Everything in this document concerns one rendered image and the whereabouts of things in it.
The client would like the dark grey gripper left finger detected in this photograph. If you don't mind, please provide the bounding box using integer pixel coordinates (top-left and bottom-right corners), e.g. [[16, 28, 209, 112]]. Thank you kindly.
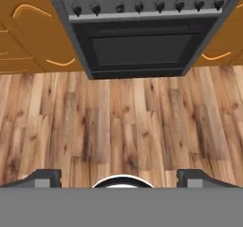
[[0, 168, 63, 189]]

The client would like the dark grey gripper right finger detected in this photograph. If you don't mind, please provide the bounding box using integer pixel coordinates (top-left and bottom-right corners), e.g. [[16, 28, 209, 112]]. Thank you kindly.
[[176, 168, 243, 189]]

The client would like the black oven door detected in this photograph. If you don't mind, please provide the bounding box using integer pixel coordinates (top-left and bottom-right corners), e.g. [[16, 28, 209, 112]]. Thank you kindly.
[[71, 16, 220, 80]]

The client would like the black oven knob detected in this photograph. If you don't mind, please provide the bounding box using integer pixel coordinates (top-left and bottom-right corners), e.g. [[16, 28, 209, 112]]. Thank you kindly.
[[213, 0, 226, 11], [134, 1, 145, 14], [115, 2, 126, 14], [174, 0, 186, 13], [154, 0, 166, 14], [71, 3, 84, 17], [194, 0, 206, 12], [89, 2, 103, 16]]

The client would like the dark grey oven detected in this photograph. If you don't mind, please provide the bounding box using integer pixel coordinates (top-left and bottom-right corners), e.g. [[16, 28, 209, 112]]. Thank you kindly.
[[47, 0, 243, 81]]

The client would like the black and white round thing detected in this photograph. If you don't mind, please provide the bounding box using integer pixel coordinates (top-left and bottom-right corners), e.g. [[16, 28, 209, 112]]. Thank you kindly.
[[91, 173, 155, 189]]

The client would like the orange drawer front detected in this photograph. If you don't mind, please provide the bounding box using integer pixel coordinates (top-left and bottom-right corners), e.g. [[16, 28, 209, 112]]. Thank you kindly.
[[0, 21, 46, 75]]

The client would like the orange cupboard door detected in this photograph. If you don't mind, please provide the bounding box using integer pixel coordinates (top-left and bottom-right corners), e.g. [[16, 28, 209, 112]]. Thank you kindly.
[[0, 0, 84, 74], [193, 0, 243, 68]]

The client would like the straight orange drawer handle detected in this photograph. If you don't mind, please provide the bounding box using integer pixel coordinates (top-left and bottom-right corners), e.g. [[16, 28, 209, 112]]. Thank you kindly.
[[0, 56, 34, 62]]

